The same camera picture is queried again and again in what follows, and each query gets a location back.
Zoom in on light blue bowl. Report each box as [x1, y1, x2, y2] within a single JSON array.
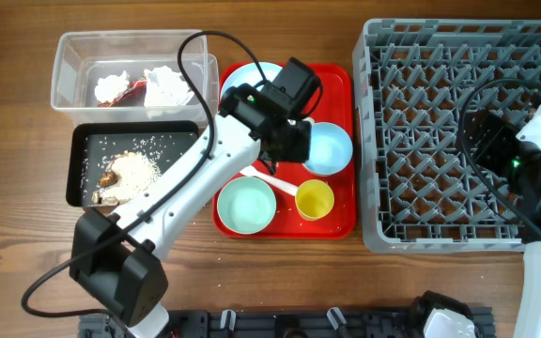
[[303, 122, 353, 177]]

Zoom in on yellow plastic cup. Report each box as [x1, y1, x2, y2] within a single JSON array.
[[295, 179, 335, 221]]

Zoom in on red snack wrapper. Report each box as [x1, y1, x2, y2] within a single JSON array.
[[98, 78, 147, 107]]

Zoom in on food leftovers with rice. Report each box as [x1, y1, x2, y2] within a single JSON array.
[[91, 151, 162, 206]]

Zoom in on small white napkin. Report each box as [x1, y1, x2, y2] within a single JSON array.
[[94, 71, 130, 103]]

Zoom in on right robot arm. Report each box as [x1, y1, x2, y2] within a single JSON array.
[[465, 111, 541, 337]]

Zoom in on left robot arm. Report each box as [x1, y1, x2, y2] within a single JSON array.
[[70, 83, 322, 337]]

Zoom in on grey dishwasher rack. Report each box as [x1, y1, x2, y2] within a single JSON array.
[[352, 19, 541, 254]]

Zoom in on black waste tray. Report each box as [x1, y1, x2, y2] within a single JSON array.
[[66, 121, 198, 207]]

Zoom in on white plastic spoon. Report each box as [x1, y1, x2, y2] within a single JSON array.
[[302, 117, 316, 126]]

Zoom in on white plastic fork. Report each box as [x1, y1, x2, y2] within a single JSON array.
[[240, 165, 298, 196]]

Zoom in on red serving tray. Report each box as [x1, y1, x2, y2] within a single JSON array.
[[212, 63, 357, 239]]

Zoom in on mint green bowl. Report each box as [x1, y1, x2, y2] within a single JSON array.
[[216, 177, 276, 235]]

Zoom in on light blue plate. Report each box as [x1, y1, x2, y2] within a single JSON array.
[[220, 62, 282, 100]]

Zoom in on clear plastic bin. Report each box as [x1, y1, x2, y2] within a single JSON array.
[[51, 29, 208, 128]]

